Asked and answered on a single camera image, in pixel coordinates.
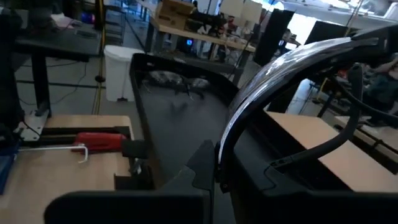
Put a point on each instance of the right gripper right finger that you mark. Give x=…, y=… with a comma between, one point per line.
x=311, y=208

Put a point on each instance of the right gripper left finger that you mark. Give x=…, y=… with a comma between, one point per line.
x=140, y=208

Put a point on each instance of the black eyeglasses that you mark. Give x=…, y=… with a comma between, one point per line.
x=280, y=71

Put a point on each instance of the light wooden desk top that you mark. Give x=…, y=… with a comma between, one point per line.
x=326, y=146

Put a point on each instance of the red plastic tool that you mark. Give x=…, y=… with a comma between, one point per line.
x=99, y=141

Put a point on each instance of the black pegboard tool cart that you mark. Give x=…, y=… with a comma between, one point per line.
x=186, y=130

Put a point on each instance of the blue caulking gun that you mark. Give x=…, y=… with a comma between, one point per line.
x=49, y=148

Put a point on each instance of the white trash bin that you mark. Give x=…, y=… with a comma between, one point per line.
x=121, y=74

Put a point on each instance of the person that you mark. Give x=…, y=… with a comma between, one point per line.
x=385, y=90

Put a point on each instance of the black monitor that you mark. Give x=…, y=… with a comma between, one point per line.
x=273, y=37
x=326, y=32

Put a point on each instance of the black desk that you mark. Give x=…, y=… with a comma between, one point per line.
x=62, y=43

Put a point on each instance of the wooden workbench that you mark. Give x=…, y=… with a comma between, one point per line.
x=202, y=35

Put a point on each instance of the cardboard box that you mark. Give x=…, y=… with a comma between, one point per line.
x=174, y=14

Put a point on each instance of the white lamp shade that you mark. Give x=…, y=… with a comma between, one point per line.
x=252, y=12
x=230, y=7

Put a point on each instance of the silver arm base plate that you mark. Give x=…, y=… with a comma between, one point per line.
x=31, y=127

